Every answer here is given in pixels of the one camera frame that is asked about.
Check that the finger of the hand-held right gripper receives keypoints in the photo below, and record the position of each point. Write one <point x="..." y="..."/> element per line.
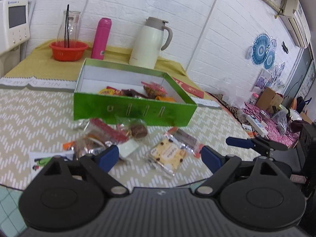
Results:
<point x="237" y="142"/>

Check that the wall poster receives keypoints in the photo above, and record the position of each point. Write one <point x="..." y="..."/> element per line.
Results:
<point x="263" y="80"/>

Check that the white wall pipe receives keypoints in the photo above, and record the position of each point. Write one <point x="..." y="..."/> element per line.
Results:
<point x="207" y="27"/>

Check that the orange clear snack packet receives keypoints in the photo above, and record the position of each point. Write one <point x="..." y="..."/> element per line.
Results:
<point x="84" y="144"/>

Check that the white appliance with screen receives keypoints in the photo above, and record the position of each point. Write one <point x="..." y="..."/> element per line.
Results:
<point x="13" y="22"/>

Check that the yellow cloth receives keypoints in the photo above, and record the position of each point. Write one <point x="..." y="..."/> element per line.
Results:
<point x="44" y="64"/>

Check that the brown cardboard box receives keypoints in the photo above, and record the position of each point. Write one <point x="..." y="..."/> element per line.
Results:
<point x="269" y="98"/>

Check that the patterned tablecloth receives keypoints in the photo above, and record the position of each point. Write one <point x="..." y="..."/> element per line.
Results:
<point x="37" y="113"/>

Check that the pink lidded jar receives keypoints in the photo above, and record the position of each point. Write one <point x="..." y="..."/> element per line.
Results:
<point x="254" y="98"/>

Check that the clear plastic bag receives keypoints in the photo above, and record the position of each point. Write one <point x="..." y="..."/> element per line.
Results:
<point x="280" y="121"/>

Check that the pink insulated bottle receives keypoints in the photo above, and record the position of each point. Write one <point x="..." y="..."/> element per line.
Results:
<point x="101" y="39"/>

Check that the pink red patterned packet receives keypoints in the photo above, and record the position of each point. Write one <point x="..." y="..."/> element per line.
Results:
<point x="154" y="88"/>

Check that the clear olive packet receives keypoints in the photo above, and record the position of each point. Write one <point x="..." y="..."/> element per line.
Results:
<point x="82" y="126"/>

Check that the blue fan wall decoration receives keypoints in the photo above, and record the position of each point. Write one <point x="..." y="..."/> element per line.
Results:
<point x="261" y="48"/>

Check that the brown cake packet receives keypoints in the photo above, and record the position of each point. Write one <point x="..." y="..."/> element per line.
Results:
<point x="137" y="129"/>

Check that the glass pitcher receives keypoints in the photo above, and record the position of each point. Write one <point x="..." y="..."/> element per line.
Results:
<point x="72" y="26"/>

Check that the long red snack packet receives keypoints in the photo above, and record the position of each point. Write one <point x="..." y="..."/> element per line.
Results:
<point x="108" y="129"/>

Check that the white square packet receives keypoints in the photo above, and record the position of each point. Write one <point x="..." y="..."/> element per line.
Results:
<point x="129" y="149"/>

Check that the clear brown bar packet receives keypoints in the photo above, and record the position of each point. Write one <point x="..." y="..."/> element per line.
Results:
<point x="184" y="138"/>

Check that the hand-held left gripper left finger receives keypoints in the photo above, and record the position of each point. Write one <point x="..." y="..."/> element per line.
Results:
<point x="108" y="159"/>

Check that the white snack packet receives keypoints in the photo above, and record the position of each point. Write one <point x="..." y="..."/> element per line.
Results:
<point x="39" y="163"/>

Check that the leopard print cloth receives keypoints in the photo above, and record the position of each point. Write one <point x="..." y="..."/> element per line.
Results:
<point x="229" y="107"/>

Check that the air conditioner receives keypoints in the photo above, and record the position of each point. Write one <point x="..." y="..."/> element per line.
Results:
<point x="296" y="17"/>

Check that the small orange sachet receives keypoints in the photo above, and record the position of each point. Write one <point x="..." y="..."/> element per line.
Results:
<point x="248" y="129"/>

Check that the cookie cracker packet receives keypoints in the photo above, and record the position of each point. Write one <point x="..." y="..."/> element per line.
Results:
<point x="167" y="155"/>

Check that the black straw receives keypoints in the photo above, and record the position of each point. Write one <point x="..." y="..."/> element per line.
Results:
<point x="65" y="33"/>
<point x="67" y="24"/>

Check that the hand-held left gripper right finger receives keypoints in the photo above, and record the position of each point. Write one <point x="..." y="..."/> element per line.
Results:
<point x="211" y="159"/>

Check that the white power strip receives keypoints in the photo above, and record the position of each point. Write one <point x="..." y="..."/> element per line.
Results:
<point x="256" y="124"/>

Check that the cream thermos jug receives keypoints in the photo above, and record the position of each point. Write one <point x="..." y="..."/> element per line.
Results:
<point x="145" y="44"/>

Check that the green cardboard box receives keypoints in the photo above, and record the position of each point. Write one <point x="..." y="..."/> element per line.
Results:
<point x="98" y="108"/>

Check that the red envelope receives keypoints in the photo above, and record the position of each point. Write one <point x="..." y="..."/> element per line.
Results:
<point x="190" y="86"/>

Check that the pink floral cloth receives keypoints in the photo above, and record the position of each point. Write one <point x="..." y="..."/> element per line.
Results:
<point x="274" y="133"/>

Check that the red plastic basket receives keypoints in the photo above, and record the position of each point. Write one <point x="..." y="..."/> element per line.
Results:
<point x="68" y="51"/>

